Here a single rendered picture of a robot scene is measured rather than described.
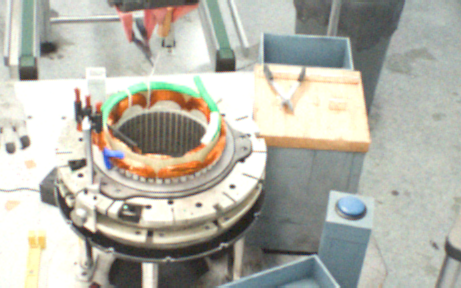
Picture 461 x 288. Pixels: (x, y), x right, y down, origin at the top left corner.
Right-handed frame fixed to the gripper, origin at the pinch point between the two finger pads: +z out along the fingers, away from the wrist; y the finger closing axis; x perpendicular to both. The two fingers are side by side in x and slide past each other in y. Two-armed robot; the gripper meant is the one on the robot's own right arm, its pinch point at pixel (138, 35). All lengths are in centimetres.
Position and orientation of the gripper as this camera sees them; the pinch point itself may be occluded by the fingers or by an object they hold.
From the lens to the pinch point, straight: 137.6
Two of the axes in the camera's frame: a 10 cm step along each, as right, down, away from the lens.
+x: 3.7, 6.2, -7.0
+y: -9.3, 2.1, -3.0
